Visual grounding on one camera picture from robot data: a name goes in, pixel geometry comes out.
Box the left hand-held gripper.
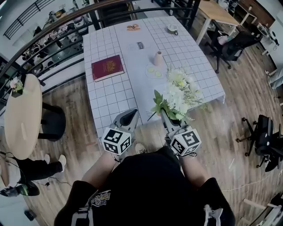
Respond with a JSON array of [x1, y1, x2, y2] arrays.
[[101, 108, 140, 156]]

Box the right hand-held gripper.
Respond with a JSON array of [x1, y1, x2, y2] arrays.
[[160, 109, 202, 158]]

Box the white flowers bunch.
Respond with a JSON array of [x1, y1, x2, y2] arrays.
[[147, 64, 210, 122]]

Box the pink vase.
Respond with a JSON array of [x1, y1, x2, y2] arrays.
[[153, 51, 164, 66]]

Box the person's left forearm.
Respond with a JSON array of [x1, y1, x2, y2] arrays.
[[81, 151, 123, 188]]

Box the person's right forearm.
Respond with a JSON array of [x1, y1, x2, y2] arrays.
[[180, 154, 210, 190]]

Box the pink flowers in black pot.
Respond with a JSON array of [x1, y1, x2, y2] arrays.
[[10, 76, 26, 98]]

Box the person's black shorts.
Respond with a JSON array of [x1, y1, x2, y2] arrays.
[[154, 147, 181, 159]]

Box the table with white checked cloth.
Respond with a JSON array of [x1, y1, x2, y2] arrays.
[[83, 15, 226, 139]]

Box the person's left shoe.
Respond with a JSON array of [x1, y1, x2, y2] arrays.
[[134, 143, 148, 155]]

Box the dark red book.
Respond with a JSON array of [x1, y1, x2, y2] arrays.
[[91, 54, 125, 83]]

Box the person's black t-shirt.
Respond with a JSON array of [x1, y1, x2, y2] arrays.
[[54, 152, 236, 226]]

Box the black round stool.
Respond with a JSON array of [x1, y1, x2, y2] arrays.
[[37, 102, 66, 142]]

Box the black office chair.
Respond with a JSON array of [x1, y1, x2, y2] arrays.
[[207, 30, 259, 75], [236, 114, 283, 173]]

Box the white cup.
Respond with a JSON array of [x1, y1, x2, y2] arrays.
[[167, 23, 179, 36]]

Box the pink bag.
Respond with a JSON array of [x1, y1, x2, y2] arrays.
[[216, 35, 229, 45]]

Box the round beige side table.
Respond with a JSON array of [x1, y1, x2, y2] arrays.
[[4, 73, 43, 160]]

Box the clutter of items beyond railing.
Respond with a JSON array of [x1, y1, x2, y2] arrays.
[[22, 6, 96, 71]]

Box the black railing with wooden handrail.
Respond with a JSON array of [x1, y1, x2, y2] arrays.
[[0, 0, 199, 104]]

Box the wooden desk with white legs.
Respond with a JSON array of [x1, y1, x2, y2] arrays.
[[195, 0, 241, 46]]

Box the green and black device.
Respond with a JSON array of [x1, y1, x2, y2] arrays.
[[0, 182, 40, 197]]

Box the small black box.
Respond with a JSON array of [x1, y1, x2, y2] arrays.
[[23, 210, 37, 221]]

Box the black metal stair railing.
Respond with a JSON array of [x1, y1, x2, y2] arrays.
[[3, 0, 56, 40]]

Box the white floor cable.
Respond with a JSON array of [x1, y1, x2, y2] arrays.
[[221, 176, 275, 192]]

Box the white frame desk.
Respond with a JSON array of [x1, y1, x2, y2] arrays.
[[241, 196, 283, 226]]

